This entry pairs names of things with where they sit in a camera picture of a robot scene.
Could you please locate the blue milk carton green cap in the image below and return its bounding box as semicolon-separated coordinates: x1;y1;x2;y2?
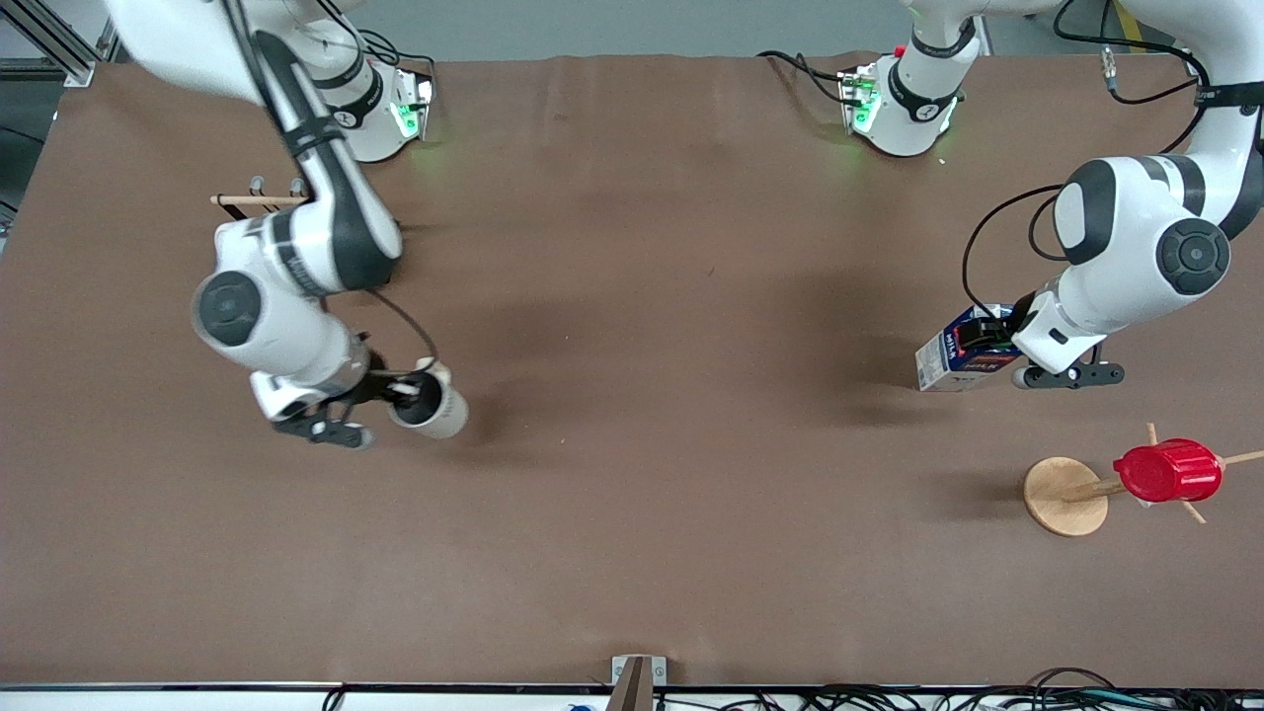
914;302;1029;394

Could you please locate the white mug with grey inside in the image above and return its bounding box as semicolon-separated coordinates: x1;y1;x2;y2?
388;357;471;441

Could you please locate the red plastic cup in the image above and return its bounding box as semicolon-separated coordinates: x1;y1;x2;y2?
1113;438;1225;505

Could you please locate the wooden mug tree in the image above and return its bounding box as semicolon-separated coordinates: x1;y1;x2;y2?
1023;423;1264;538

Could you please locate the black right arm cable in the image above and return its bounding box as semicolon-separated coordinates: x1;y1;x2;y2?
222;0;440;364

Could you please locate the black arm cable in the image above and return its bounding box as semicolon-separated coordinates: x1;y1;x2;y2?
962;0;1214;322
222;0;440;364

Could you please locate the black wire rack wooden bar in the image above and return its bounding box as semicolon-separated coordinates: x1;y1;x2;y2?
210;176;319;224

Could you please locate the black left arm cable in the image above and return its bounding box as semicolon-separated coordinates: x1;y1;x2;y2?
962;0;1214;322

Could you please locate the black left base cable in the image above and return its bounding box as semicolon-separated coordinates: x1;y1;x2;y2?
757;49;862;106

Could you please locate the black base cable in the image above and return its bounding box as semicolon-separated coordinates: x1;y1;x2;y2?
757;49;862;106
355;30;437;86

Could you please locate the black right base cable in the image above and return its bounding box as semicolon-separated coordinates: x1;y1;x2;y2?
355;30;437;86

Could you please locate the black table edge rail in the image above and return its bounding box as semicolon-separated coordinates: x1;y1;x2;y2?
0;679;1264;695

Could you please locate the black looped floor cable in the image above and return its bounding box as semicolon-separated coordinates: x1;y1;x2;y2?
1027;668;1119;694

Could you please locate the silver bracket with brown post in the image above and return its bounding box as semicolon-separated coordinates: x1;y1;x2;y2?
604;655;669;711

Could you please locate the aluminium frame profile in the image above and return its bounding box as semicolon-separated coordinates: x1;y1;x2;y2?
0;0;121;88

